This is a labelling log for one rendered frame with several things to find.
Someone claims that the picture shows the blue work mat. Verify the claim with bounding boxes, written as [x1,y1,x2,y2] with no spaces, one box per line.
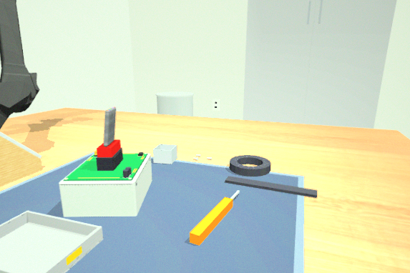
[0,152,305,273]

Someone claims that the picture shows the red plug with grey cables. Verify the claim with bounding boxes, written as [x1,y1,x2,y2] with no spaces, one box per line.
[97,106,121,157]

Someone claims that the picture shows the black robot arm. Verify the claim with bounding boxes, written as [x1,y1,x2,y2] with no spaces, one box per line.
[0,0,40,129]

